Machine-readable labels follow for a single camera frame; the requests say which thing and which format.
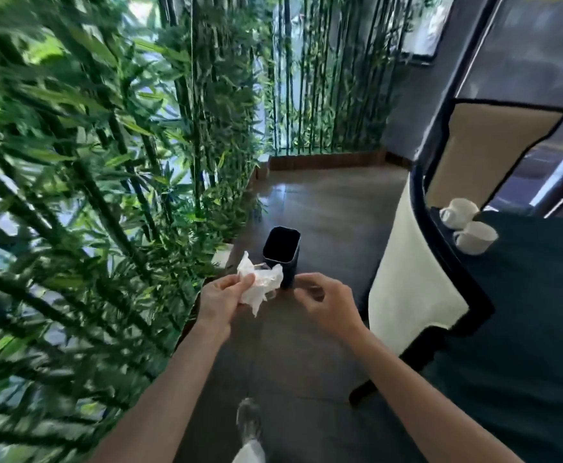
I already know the person's left hand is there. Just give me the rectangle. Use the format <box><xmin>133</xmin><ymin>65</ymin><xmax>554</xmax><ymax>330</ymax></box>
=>
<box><xmin>197</xmin><ymin>273</ymin><xmax>256</xmax><ymax>336</ymax></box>

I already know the person's right hand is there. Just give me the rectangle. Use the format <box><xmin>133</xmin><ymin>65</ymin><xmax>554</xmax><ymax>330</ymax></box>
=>
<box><xmin>293</xmin><ymin>272</ymin><xmax>368</xmax><ymax>341</ymax></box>

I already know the white tissue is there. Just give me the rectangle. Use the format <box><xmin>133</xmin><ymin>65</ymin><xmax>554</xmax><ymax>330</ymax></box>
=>
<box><xmin>237</xmin><ymin>251</ymin><xmax>284</xmax><ymax>318</ymax></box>

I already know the person's right forearm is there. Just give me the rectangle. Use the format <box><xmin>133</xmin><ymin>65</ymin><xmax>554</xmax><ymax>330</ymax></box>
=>
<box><xmin>345</xmin><ymin>327</ymin><xmax>523</xmax><ymax>463</ymax></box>

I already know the person's left forearm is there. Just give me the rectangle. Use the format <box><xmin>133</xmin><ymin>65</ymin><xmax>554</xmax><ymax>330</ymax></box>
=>
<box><xmin>88</xmin><ymin>319</ymin><xmax>233</xmax><ymax>463</ymax></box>

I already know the black trash bin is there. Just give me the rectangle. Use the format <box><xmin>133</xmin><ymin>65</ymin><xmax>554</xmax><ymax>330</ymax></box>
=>
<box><xmin>262</xmin><ymin>226</ymin><xmax>302</xmax><ymax>290</ymax></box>

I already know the dark chair with cream back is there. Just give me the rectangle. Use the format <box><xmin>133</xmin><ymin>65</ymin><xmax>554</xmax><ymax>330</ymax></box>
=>
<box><xmin>424</xmin><ymin>97</ymin><xmax>563</xmax><ymax>211</ymax></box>
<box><xmin>348</xmin><ymin>166</ymin><xmax>495</xmax><ymax>407</ymax></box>

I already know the person's grey shoe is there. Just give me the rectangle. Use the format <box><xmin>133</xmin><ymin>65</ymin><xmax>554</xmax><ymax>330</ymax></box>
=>
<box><xmin>236</xmin><ymin>397</ymin><xmax>263</xmax><ymax>445</ymax></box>

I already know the wooden planter box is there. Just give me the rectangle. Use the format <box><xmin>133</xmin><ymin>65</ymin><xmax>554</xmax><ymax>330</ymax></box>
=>
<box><xmin>268</xmin><ymin>149</ymin><xmax>388</xmax><ymax>172</ymax></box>

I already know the person's white trouser leg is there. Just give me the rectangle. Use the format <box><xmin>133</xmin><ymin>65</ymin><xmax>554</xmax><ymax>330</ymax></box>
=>
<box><xmin>232</xmin><ymin>439</ymin><xmax>267</xmax><ymax>463</ymax></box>

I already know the white teacup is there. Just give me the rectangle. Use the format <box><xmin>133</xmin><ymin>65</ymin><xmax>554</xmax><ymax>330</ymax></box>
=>
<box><xmin>453</xmin><ymin>221</ymin><xmax>498</xmax><ymax>256</ymax></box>
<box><xmin>439</xmin><ymin>198</ymin><xmax>480</xmax><ymax>230</ymax></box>

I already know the bamboo plant screen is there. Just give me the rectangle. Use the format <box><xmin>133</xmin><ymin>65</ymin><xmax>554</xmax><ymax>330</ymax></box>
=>
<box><xmin>0</xmin><ymin>0</ymin><xmax>275</xmax><ymax>463</ymax></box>
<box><xmin>267</xmin><ymin>0</ymin><xmax>451</xmax><ymax>157</ymax></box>

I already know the dark green tablecloth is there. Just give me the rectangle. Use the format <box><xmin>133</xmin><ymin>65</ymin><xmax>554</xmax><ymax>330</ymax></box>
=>
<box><xmin>421</xmin><ymin>209</ymin><xmax>563</xmax><ymax>463</ymax></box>

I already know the framed wall picture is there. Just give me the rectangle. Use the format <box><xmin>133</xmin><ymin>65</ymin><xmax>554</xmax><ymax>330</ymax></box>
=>
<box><xmin>399</xmin><ymin>0</ymin><xmax>457</xmax><ymax>66</ymax></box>

